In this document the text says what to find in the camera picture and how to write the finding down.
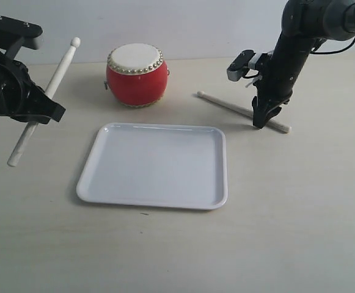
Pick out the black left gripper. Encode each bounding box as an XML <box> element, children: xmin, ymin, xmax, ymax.
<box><xmin>0</xmin><ymin>52</ymin><xmax>66</xmax><ymax>125</ymax></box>

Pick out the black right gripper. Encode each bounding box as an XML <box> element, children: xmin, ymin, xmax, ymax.
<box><xmin>252</xmin><ymin>51</ymin><xmax>309</xmax><ymax>129</ymax></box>

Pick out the wooden drumstick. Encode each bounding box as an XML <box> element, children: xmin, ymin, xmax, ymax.
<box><xmin>196</xmin><ymin>91</ymin><xmax>291</xmax><ymax>134</ymax></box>
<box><xmin>7</xmin><ymin>37</ymin><xmax>81</xmax><ymax>167</ymax></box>

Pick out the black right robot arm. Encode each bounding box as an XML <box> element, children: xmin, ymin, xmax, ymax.
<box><xmin>252</xmin><ymin>1</ymin><xmax>355</xmax><ymax>128</ymax></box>

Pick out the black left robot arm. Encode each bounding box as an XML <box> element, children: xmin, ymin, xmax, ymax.
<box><xmin>0</xmin><ymin>30</ymin><xmax>65</xmax><ymax>125</ymax></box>

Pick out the small red drum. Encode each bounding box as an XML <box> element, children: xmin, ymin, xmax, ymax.
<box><xmin>106</xmin><ymin>43</ymin><xmax>169</xmax><ymax>107</ymax></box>

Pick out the white rectangular plastic tray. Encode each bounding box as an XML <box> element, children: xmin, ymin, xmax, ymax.
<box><xmin>76</xmin><ymin>123</ymin><xmax>228</xmax><ymax>211</ymax></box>

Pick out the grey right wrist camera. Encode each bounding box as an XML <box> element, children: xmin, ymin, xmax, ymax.
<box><xmin>227</xmin><ymin>49</ymin><xmax>266</xmax><ymax>82</ymax></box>

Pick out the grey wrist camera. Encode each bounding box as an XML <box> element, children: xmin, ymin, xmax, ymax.
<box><xmin>0</xmin><ymin>15</ymin><xmax>43</xmax><ymax>50</ymax></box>
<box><xmin>227</xmin><ymin>49</ymin><xmax>266</xmax><ymax>82</ymax></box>

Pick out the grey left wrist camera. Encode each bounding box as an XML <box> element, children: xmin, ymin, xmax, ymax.
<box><xmin>0</xmin><ymin>15</ymin><xmax>43</xmax><ymax>50</ymax></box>

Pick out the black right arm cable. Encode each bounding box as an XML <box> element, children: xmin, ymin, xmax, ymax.
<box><xmin>310</xmin><ymin>0</ymin><xmax>355</xmax><ymax>55</ymax></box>

